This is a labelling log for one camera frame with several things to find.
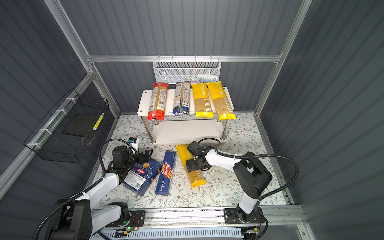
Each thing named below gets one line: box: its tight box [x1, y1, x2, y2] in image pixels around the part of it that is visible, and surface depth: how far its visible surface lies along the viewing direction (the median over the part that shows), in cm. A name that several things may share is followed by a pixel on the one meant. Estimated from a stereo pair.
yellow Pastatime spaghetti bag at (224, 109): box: [206, 81, 237, 121], surface depth 77 cm
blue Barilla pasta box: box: [122, 158, 161, 197], surface depth 83 cm
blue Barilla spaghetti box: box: [155, 150, 177, 197], surface depth 86 cm
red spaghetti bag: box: [147, 82, 169, 121], surface depth 76 cm
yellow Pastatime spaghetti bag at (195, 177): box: [175, 144, 207, 187], surface depth 89 cm
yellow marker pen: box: [92, 112, 105, 131], surface depth 80 cm
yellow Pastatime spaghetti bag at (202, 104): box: [191, 82, 214, 118], surface depth 77 cm
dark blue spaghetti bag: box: [173, 81, 191, 116], surface depth 78 cm
